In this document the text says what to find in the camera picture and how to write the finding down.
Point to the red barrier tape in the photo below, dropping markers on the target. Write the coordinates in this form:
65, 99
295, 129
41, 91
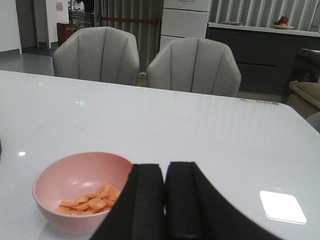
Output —
130, 20

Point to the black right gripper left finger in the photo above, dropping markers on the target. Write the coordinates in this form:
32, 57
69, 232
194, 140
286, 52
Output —
138, 214

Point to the red bin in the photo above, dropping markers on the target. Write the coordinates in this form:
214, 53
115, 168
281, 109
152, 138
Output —
64, 31

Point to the right grey chair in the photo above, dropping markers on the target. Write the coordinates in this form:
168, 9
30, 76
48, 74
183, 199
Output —
195, 65

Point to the orange ham slices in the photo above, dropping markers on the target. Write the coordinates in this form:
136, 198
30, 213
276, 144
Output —
90, 203

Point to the beige cushioned seat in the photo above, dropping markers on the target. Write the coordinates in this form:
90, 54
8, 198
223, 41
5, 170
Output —
305, 100

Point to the pink bowl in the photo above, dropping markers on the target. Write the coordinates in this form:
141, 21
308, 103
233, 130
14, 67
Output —
74, 176

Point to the white cabinet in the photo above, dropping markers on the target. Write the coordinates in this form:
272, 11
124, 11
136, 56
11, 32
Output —
184, 19

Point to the left grey chair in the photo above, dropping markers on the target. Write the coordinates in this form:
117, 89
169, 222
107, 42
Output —
100, 54

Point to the dark counter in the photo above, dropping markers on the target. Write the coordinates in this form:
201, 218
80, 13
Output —
264, 55

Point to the fruit plate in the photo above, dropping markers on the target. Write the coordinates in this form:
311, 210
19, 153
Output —
282, 24

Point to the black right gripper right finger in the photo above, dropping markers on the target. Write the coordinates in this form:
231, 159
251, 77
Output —
195, 210

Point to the grey chair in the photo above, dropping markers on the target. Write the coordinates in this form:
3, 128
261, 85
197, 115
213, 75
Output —
195, 65
100, 54

